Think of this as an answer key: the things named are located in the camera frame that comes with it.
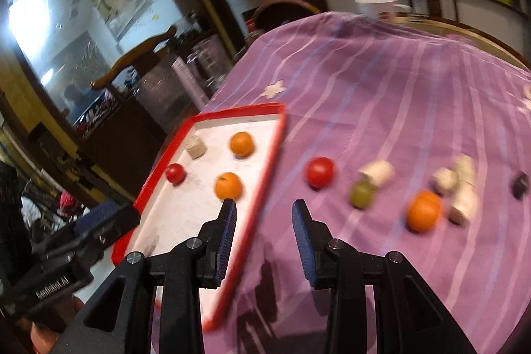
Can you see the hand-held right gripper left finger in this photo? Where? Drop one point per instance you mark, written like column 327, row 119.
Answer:
column 227, row 242

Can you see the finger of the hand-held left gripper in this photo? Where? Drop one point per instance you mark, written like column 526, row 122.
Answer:
column 98, row 216
column 129, row 218

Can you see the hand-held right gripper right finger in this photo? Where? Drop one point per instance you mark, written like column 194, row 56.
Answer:
column 302, row 242

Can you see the red rimmed white tray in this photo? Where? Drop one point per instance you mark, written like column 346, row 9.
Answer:
column 182, row 209

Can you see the large red tomato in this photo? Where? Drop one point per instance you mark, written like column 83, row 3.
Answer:
column 320, row 172

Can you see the green grape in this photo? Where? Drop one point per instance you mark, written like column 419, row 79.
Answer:
column 362, row 195

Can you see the orange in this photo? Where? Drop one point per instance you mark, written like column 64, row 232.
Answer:
column 424, row 211
column 242, row 143
column 228, row 185

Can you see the beige cork small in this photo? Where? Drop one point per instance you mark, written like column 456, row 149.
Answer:
column 444, row 180

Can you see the beige cork large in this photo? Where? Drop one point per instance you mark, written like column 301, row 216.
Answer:
column 463, row 207

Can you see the beige cork tall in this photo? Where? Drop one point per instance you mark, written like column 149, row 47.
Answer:
column 465, row 168

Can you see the dark purple grape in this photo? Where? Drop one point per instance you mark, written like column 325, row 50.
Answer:
column 520, row 184

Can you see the small red tomato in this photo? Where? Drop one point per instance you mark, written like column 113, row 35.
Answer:
column 175, row 173

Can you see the cork in tray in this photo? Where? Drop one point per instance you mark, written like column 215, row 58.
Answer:
column 195, row 147

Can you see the purple striped tablecloth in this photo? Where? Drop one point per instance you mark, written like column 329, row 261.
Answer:
column 373, row 97

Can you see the curved wooden chair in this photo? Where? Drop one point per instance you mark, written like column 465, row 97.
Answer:
column 137, row 52

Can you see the white mug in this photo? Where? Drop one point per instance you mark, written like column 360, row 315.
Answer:
column 377, row 8

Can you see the beige lace doily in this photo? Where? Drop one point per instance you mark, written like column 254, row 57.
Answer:
column 527, row 97

